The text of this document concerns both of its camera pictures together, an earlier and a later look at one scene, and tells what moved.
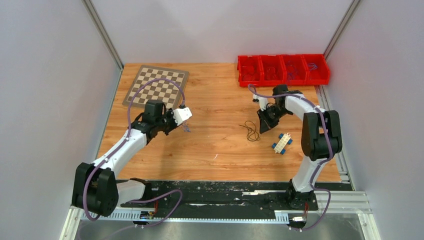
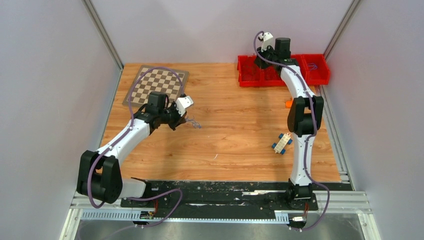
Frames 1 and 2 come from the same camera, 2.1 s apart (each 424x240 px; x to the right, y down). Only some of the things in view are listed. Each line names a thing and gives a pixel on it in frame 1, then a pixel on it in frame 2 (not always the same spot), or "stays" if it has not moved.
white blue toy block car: [279, 147] stays
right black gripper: [265, 124] -> [261, 63]
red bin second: [273, 71] stays
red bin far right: [317, 72] stays
